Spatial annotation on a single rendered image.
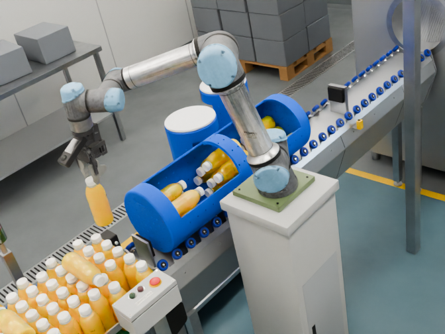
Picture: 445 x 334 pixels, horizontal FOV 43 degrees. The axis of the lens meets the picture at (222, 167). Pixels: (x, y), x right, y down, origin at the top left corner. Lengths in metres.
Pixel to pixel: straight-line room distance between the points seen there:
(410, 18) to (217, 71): 1.32
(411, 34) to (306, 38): 3.13
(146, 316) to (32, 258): 2.39
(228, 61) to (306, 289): 0.98
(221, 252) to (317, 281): 0.41
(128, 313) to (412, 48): 1.77
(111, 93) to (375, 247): 2.19
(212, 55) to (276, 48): 3.99
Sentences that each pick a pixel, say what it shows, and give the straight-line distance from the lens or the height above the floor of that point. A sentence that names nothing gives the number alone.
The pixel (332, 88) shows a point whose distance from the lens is 2.97.
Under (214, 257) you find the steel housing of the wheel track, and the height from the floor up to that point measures 0.85.
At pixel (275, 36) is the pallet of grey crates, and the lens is 5.58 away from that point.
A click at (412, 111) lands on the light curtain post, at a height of 0.95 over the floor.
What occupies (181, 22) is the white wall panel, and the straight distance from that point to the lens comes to 6.72.
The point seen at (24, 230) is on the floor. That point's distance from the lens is 4.53.
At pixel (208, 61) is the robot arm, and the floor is 1.77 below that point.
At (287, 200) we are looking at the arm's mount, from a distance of 2.02.
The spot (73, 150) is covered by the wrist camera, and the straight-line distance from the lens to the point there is 1.91.
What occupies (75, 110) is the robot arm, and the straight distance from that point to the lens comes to 1.85.
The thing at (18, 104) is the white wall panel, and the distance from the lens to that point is 5.64.
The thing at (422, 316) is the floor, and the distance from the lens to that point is 3.19.
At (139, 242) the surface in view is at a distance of 2.22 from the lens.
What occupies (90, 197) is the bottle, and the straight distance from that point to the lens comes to 2.02.
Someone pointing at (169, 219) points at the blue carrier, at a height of 1.15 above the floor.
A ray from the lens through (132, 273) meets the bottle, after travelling 2.09.
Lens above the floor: 2.37
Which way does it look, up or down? 32 degrees down
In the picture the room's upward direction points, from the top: 13 degrees counter-clockwise
